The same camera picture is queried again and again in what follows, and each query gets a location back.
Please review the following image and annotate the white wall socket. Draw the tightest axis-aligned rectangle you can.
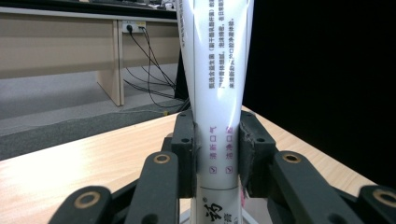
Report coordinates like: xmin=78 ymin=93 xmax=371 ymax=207
xmin=121 ymin=20 xmax=147 ymax=35

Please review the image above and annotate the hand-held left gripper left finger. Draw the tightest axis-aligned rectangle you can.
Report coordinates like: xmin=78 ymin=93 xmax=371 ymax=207
xmin=170 ymin=108 xmax=199 ymax=200

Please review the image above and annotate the white toothpaste tube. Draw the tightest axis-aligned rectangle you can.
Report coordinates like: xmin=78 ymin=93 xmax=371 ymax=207
xmin=175 ymin=0 xmax=255 ymax=224

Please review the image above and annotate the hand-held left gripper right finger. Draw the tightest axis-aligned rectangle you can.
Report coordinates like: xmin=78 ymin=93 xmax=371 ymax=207
xmin=237 ymin=110 xmax=277 ymax=199

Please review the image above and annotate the bunch of black cables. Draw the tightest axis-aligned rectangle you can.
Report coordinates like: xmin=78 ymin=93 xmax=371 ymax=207
xmin=121 ymin=27 xmax=191 ymax=111

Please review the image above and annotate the beige wooden desk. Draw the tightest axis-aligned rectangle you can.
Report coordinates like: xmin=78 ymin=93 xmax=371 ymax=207
xmin=0 ymin=6 xmax=182 ymax=107

